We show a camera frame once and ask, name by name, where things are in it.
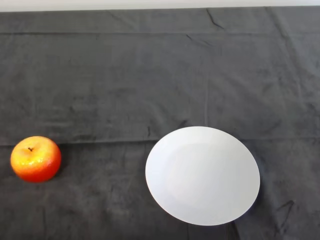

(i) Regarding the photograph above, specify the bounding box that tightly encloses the black cloth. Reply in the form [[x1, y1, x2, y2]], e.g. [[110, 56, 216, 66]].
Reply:
[[0, 5, 320, 240]]

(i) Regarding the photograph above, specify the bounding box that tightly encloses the white round plate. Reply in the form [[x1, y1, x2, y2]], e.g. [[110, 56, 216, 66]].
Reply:
[[145, 126, 261, 227]]

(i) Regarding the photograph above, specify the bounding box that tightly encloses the red yellow apple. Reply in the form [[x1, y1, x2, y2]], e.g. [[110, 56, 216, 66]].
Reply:
[[10, 135, 62, 184]]

